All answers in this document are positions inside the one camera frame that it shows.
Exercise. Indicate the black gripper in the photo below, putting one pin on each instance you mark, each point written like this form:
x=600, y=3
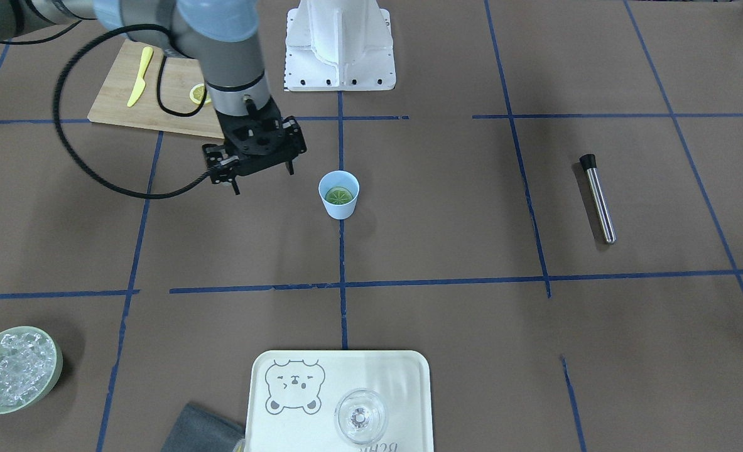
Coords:
x=295, y=139

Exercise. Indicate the steel muddler black tip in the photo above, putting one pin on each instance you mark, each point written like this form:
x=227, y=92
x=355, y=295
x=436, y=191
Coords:
x=590, y=168

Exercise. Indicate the yellow lemon slice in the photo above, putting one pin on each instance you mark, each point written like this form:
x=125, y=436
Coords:
x=338, y=196
x=200, y=95

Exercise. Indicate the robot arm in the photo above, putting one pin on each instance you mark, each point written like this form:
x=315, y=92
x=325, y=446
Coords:
x=222, y=36

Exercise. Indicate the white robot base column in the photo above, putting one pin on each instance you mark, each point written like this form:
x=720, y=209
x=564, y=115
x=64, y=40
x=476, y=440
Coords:
x=339, y=46

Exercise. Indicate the light blue paper cup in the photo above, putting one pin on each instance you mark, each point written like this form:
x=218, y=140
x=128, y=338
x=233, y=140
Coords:
x=339, y=178

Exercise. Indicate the yellow plastic knife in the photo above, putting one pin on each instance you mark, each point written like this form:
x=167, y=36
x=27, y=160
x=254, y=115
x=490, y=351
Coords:
x=139, y=84

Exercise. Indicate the wooden cutting board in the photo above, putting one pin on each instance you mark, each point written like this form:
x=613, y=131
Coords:
x=180, y=75

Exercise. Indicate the cream bear serving tray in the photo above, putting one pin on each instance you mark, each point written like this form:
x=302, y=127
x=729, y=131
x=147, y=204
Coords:
x=294, y=394

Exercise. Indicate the clear wine glass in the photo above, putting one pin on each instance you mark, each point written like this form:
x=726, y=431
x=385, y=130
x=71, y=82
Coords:
x=361, y=417

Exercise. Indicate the grey folded cloth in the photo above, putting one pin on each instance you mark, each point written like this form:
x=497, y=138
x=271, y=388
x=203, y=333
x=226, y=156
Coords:
x=197, y=429

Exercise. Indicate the green bowl of ice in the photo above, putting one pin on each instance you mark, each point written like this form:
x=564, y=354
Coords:
x=30, y=365

